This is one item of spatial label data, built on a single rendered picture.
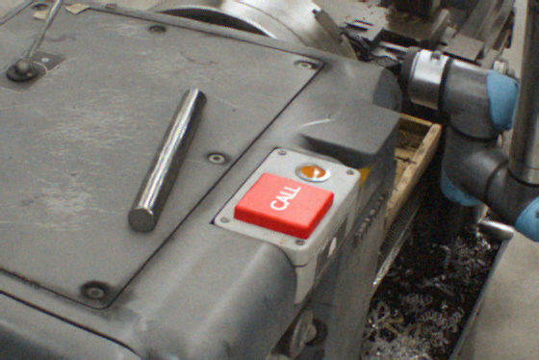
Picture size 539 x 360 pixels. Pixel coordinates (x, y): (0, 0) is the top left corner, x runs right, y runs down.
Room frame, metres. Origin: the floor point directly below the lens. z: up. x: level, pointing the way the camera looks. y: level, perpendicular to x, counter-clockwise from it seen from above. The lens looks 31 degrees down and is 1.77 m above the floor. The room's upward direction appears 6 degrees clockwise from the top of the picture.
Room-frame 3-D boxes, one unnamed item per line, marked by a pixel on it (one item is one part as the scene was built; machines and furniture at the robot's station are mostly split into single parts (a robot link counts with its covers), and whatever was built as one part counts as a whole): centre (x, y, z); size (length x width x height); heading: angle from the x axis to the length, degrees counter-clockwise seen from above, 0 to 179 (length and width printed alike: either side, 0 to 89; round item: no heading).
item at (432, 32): (1.86, -0.20, 0.99); 0.20 x 0.10 x 0.05; 161
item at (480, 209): (1.87, -0.36, 0.75); 0.27 x 0.10 x 0.23; 161
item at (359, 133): (0.99, -0.06, 1.24); 0.09 x 0.08 x 0.03; 161
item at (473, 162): (1.45, -0.28, 0.98); 0.11 x 0.08 x 0.11; 38
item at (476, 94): (1.46, -0.27, 1.07); 0.11 x 0.08 x 0.09; 72
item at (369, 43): (1.52, -0.12, 1.08); 0.12 x 0.09 x 0.08; 72
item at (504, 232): (1.75, -0.39, 0.69); 0.08 x 0.03 x 0.03; 71
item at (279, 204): (0.83, -0.01, 1.26); 0.06 x 0.06 x 0.02; 71
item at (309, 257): (0.86, -0.02, 1.23); 0.13 x 0.08 x 0.05; 161
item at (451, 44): (1.91, -0.15, 0.95); 0.43 x 0.17 x 0.05; 71
